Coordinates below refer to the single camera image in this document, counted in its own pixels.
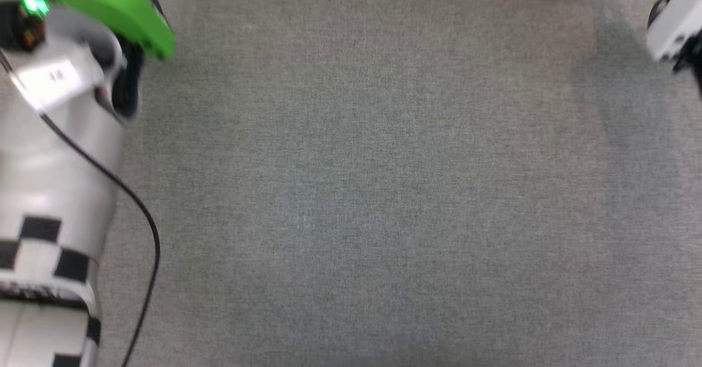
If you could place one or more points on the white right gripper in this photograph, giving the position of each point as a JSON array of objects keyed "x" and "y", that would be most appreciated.
[{"x": 680, "y": 21}]

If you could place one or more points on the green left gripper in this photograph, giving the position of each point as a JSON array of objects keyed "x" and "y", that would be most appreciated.
[{"x": 120, "y": 5}]

